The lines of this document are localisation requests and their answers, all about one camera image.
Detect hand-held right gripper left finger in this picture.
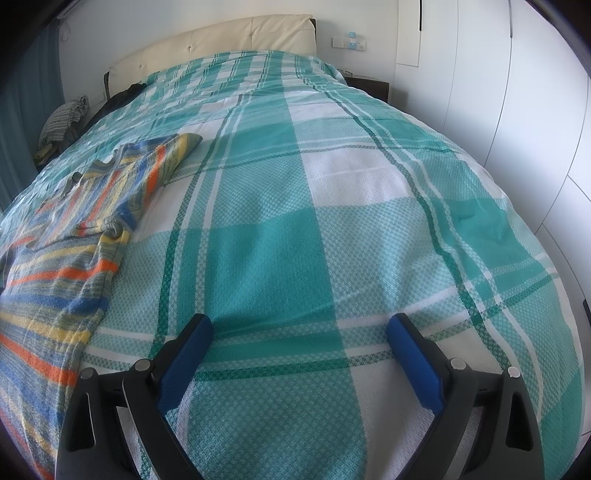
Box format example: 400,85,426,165
54,314,214,480

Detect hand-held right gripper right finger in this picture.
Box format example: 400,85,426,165
387,313,548,480

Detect striped knit sweater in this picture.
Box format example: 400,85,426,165
0,133,204,480

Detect pile of clothes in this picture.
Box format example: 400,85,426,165
34,95,90,164

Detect teal checked blanket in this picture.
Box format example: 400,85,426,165
0,48,587,480

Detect black garment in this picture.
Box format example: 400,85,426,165
85,83,147,130

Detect dark wooden nightstand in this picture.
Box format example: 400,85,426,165
337,69,391,100

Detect white wardrobe doors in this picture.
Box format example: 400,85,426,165
394,0,591,296

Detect teal curtain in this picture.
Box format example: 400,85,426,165
0,28,68,213

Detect cream padded headboard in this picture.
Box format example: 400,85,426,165
108,14,317,86

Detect white wall socket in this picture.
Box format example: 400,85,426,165
331,31,368,51

